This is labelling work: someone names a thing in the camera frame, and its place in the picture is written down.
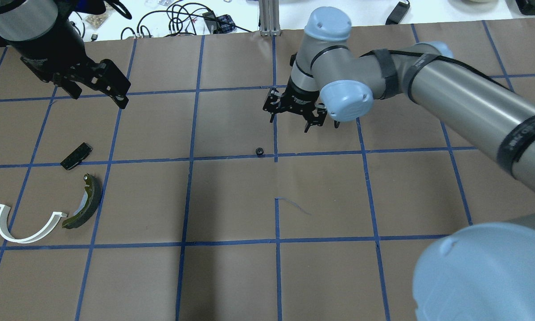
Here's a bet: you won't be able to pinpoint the aluminium frame post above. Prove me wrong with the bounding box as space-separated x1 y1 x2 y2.
258 0 281 37

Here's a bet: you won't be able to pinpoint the white curved plastic bracket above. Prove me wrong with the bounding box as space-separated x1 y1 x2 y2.
0 203 68 244

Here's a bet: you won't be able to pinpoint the black brake pad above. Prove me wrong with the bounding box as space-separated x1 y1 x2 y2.
60 142 93 170

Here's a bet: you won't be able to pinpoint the tangled black cables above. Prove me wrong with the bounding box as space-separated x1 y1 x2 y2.
120 2 255 41

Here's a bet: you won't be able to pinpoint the green brake shoe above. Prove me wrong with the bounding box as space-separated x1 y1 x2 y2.
62 173 103 230

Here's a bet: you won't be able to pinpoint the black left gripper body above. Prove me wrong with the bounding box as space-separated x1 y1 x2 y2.
22 45 99 91

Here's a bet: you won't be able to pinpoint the black power adapter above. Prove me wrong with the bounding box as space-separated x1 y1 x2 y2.
384 0 411 25

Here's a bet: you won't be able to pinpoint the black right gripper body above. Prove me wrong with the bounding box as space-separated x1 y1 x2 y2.
262 89 327 123

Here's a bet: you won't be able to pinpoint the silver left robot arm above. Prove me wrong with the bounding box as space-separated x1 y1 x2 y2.
0 0 132 109

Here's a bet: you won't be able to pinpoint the bag of wooden pieces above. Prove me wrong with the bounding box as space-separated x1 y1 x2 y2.
85 12 112 30

